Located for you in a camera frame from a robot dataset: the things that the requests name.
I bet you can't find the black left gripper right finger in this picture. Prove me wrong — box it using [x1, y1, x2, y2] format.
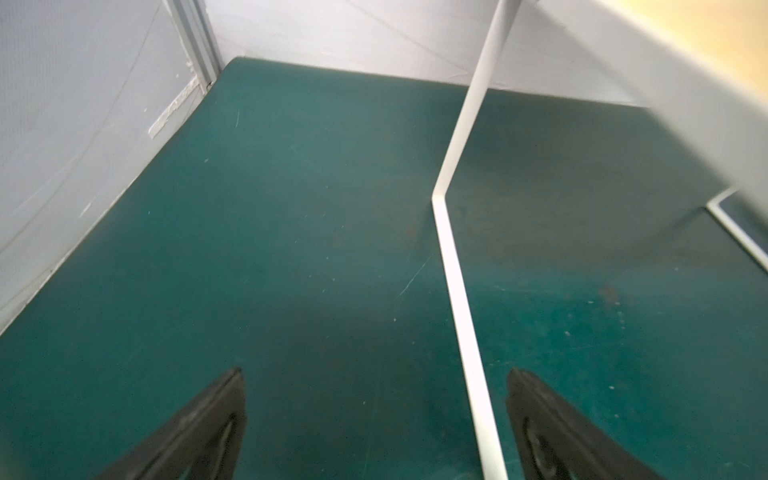
[506, 368, 660, 479]

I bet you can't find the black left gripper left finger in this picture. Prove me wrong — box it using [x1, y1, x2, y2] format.
[96, 367, 247, 479]

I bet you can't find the wooden two-tier white-frame shelf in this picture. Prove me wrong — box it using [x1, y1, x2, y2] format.
[431, 1, 767, 479]

